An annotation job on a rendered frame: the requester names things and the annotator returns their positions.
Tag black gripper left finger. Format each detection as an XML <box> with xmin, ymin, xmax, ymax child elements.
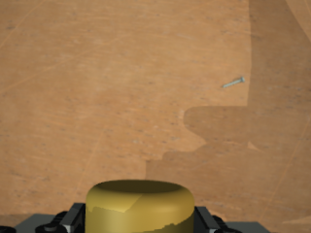
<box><xmin>0</xmin><ymin>203</ymin><xmax>86</xmax><ymax>233</ymax></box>

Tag silver wood screw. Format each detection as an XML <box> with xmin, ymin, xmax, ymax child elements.
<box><xmin>223</xmin><ymin>77</ymin><xmax>245</xmax><ymax>87</ymax></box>

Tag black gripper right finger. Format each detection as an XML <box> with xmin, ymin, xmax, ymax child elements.
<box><xmin>193</xmin><ymin>207</ymin><xmax>242</xmax><ymax>233</ymax></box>

